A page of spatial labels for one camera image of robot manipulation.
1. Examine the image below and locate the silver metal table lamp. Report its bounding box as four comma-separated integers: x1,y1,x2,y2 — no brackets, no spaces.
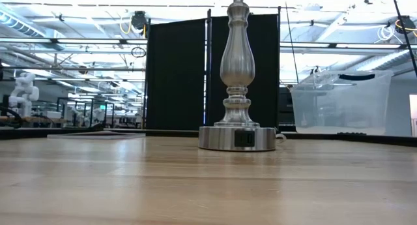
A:
197,0,278,153

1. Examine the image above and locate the black partition screen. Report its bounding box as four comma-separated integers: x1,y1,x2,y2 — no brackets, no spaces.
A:
145,13,281,132

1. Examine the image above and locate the clear plastic storage bin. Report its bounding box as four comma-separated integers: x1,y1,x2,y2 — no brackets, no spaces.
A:
289,70,394,137

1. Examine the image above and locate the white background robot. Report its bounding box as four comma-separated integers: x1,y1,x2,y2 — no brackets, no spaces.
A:
8,72,40,118

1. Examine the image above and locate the thin black pole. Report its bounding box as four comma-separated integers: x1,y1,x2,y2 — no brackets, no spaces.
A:
389,0,417,78

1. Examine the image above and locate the black ceiling cable reel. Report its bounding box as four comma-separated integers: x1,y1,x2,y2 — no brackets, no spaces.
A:
130,10,149,31
394,15,416,35

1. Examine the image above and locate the black frame workstation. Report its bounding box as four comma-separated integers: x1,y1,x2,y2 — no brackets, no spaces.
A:
56,97,115,128

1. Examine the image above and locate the black aluminium table frame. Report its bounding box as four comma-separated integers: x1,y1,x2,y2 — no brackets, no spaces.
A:
0,126,417,148

